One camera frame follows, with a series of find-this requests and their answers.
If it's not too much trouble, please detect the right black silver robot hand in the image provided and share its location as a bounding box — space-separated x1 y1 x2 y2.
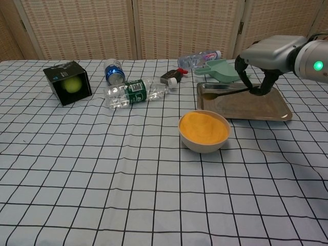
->
235 35 308 97

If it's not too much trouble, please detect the black spoon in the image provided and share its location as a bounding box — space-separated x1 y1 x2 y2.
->
203 86 258 100

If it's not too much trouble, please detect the stainless steel tray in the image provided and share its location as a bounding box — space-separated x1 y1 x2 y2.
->
196 81 293 121

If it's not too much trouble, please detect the white bowl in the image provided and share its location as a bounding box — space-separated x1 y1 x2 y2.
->
178 109 232 154

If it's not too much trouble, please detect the green plastic dustpan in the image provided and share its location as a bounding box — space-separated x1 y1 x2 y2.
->
194 60 251 84

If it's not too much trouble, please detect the clear bottle pink label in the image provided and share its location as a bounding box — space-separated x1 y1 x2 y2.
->
177 50 222 69

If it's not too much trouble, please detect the woven folding screen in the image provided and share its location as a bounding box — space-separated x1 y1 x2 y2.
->
0 0 328 62

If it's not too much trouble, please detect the small black bottle red cap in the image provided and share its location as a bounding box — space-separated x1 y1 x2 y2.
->
160 68 189 84

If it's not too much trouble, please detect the clear bottle green label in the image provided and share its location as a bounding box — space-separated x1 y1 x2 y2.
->
103 77 178 110

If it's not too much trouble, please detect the small white blue bottle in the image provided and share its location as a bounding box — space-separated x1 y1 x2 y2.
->
104 58 126 86

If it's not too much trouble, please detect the yellow-green tennis ball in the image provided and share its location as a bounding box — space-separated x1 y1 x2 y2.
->
61 77 83 93

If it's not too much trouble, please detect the blue checked tablecloth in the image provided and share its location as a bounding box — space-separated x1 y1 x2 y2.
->
0 59 328 246

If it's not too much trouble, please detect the black cardboard box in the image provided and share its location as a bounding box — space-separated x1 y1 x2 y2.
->
43 60 93 106

